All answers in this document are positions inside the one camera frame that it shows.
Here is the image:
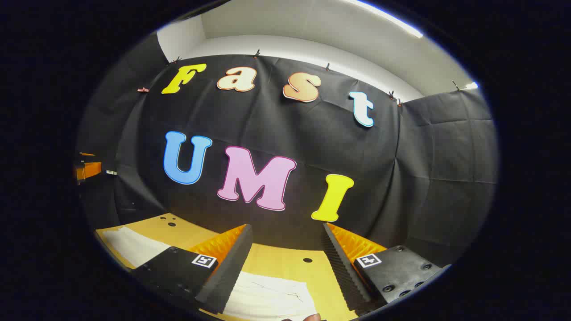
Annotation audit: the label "black backdrop cloth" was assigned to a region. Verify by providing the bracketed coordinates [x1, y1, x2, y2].
[76, 33, 499, 277]

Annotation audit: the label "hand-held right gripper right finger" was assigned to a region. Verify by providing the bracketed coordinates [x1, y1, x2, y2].
[321, 222, 452, 313]

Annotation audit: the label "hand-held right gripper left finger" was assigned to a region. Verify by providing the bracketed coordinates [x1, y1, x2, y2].
[131, 224, 254, 315]

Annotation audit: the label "white jeans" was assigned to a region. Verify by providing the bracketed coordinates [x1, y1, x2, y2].
[103, 226, 318, 321]

